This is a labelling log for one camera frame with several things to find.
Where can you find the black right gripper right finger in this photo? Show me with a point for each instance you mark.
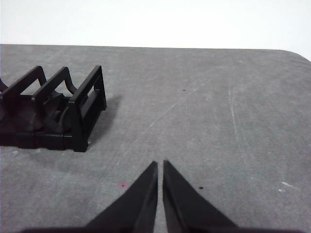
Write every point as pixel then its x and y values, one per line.
pixel 184 208

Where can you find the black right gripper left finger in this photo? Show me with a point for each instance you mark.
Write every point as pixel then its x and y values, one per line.
pixel 138 206

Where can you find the black plastic plate rack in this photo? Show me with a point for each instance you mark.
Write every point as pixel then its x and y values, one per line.
pixel 77 143

